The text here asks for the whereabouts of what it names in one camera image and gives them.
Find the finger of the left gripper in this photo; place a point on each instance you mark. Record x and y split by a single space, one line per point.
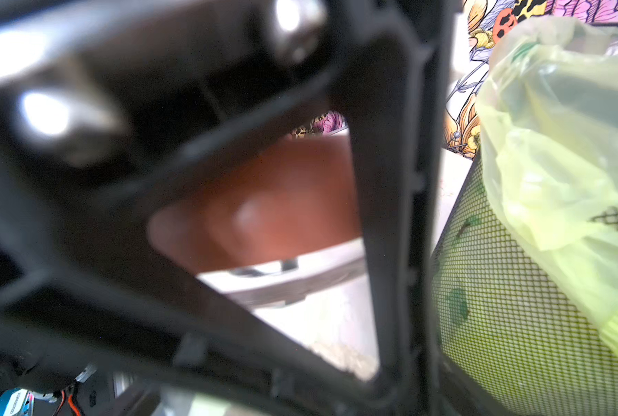
113 113

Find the jar with red-brown lid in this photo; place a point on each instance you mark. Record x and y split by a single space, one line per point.
280 235

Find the yellow-green plastic bin bag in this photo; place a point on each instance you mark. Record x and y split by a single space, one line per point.
549 118

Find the black mesh trash bin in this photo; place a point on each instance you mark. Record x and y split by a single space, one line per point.
502 321

